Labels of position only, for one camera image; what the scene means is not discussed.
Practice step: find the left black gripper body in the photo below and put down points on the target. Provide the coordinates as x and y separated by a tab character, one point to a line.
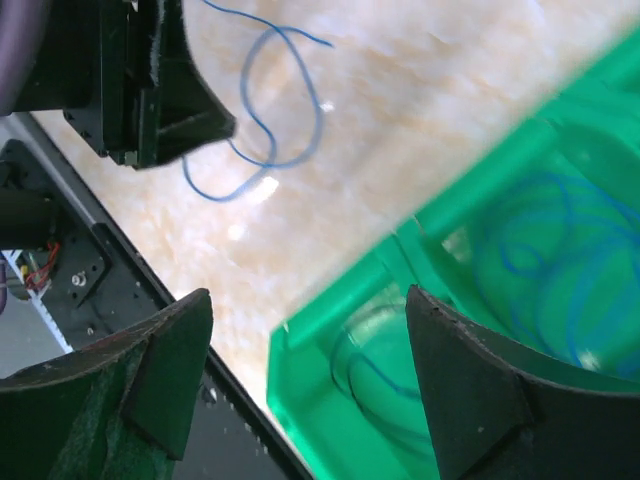
122	74

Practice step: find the green compartment tray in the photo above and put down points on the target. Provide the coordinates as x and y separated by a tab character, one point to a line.
539	242

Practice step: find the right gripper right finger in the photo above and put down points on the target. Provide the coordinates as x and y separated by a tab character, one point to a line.
497	409

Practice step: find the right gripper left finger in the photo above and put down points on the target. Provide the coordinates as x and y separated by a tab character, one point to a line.
120	408

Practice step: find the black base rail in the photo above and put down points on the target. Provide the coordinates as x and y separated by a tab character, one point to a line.
70	277

